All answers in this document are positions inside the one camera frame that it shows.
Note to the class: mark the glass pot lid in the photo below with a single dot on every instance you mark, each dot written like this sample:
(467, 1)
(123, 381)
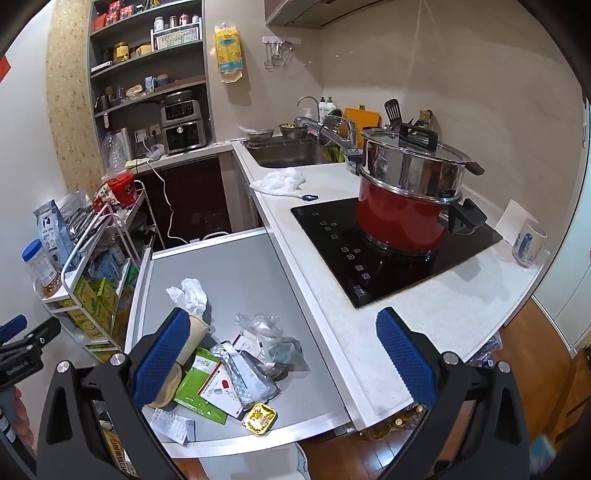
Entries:
(415, 141)

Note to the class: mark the white dish soap bottle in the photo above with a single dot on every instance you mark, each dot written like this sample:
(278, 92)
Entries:
(322, 108)
(332, 107)

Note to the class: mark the beige paper cup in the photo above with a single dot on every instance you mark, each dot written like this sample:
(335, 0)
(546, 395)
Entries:
(197, 332)

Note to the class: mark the stack of green yellow boxes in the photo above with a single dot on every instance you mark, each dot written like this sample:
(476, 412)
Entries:
(94, 304)

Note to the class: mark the white red medicine box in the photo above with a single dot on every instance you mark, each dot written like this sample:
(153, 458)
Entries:
(221, 394)

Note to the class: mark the wall cabinet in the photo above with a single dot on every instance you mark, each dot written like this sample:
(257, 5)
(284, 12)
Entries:
(323, 9)

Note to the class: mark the white paper card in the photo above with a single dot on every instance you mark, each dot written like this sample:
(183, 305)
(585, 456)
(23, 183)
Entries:
(510, 219)

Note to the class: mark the person's left hand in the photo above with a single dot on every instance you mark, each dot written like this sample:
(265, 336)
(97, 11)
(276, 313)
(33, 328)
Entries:
(22, 408)

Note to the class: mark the blue white bag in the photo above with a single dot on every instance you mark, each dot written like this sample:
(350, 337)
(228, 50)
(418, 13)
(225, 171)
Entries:
(51, 226)

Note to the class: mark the wall hook rack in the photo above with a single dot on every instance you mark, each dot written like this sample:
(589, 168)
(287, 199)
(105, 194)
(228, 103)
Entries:
(277, 46)

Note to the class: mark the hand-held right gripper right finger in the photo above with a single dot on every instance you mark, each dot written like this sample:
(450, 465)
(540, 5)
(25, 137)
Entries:
(406, 355)

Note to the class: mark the chrome kitchen faucet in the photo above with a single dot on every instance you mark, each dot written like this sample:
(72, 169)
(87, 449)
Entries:
(323, 127)

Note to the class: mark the black slotted spatula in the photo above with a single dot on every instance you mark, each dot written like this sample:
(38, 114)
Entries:
(392, 108)

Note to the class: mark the silver foil packet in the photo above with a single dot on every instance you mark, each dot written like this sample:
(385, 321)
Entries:
(249, 383)

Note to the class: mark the green packet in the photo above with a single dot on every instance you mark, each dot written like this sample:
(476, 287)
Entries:
(196, 385)

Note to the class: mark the steel mixing bowl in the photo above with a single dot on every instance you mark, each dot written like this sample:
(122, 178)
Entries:
(292, 131)

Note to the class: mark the small white plastic bag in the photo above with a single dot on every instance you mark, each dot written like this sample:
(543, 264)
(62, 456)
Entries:
(156, 151)

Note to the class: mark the plastic jar blue lid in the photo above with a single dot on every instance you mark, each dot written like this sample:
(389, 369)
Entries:
(39, 270)

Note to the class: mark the thin chrome tap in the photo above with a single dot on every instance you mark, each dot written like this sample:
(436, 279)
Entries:
(308, 99)

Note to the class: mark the yellow hanging package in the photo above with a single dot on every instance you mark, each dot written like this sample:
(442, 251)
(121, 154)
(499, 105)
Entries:
(228, 50)

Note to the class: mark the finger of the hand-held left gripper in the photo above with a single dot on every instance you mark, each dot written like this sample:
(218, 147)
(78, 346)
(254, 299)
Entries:
(32, 339)
(11, 325)

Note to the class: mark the white blue mug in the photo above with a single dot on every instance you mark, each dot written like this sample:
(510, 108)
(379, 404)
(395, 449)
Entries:
(531, 244)

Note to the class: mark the dark wooden base cabinet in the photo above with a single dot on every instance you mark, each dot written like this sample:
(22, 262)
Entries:
(198, 189)

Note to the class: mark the silver countertop oven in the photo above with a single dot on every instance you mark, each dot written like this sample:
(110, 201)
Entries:
(184, 129)

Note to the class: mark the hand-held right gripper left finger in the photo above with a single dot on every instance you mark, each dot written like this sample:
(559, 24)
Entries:
(161, 355)

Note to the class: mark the large clear plastic bottle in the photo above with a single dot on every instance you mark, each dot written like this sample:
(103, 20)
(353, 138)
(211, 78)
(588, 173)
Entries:
(113, 152)

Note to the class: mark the black induction cooktop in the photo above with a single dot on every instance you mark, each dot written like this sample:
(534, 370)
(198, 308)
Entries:
(332, 258)

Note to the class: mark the steel sink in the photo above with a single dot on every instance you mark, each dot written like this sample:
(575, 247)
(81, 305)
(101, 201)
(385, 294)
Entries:
(286, 154)

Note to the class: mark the white cloth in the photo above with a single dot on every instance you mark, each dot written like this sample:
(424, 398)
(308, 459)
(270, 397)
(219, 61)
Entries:
(279, 181)

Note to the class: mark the orange cutting board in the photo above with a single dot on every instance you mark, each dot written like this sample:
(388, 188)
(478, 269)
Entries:
(362, 119)

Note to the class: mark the yellow black small tin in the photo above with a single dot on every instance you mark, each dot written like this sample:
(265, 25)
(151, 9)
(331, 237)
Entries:
(260, 417)

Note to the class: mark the red cooking pot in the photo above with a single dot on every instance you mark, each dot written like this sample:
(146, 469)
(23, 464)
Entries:
(397, 217)

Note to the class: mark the shallow steel bowl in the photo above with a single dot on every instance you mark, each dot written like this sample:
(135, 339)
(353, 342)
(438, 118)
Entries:
(258, 134)

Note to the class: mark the clear plastic bag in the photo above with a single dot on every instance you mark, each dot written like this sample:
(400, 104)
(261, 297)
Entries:
(261, 325)

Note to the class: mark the grey wall shelf unit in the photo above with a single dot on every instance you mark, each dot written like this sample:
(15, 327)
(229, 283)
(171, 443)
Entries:
(147, 60)

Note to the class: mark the wall power socket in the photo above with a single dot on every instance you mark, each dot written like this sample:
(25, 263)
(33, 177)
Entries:
(152, 133)

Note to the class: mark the grey packet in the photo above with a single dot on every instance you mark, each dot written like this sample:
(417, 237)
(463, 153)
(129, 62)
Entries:
(288, 353)

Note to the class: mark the yellow oil bottle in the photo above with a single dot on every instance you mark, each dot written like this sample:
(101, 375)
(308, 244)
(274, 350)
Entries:
(397, 422)

